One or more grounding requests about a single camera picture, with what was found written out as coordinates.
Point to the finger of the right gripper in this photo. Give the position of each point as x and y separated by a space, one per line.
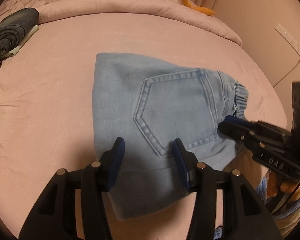
239 122
234 132

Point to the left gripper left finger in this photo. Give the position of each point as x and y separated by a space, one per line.
53 215

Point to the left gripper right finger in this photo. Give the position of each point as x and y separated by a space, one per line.
244 214

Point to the light blue denim pants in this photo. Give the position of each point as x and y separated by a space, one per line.
150 102

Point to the person's right hand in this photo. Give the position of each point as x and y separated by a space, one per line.
274 186

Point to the white power strip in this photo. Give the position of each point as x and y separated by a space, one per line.
288 37

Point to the pink bed sheet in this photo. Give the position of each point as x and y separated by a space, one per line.
46 108

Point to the folded pale green garment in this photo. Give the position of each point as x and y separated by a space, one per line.
15 50

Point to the folded dark blue jeans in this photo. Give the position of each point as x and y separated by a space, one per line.
14 28

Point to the pink quilted duvet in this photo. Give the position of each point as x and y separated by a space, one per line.
53 10

